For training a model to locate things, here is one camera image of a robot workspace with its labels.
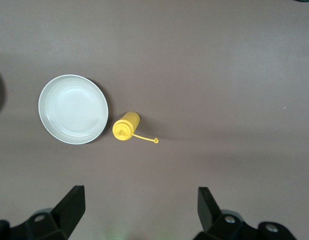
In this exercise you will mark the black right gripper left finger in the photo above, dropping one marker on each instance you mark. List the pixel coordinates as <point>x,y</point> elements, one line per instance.
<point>64,217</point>

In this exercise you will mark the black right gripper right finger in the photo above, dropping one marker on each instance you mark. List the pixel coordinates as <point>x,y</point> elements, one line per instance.
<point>214,220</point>

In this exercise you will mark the yellow squeeze bottle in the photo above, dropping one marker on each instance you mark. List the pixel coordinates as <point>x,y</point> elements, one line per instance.
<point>124,127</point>

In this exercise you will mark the beige round plate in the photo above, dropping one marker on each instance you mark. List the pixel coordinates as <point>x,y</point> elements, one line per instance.
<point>73,110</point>

